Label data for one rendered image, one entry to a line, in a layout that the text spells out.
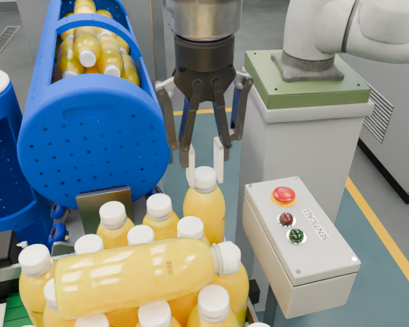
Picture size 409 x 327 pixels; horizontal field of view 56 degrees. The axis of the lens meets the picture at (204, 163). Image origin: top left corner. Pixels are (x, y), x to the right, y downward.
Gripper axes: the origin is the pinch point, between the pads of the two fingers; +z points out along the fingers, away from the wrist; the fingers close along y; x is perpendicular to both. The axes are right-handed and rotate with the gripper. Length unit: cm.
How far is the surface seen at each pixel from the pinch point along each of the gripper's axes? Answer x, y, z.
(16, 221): -59, 49, 57
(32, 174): -17.1, 28.8, 9.4
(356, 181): -110, -126, 118
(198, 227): 7.2, 2.9, 6.0
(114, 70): -50, 11, 5
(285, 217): 8.9, -10.2, 5.7
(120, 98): -17.1, 10.8, -3.9
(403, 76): -117, -143, 53
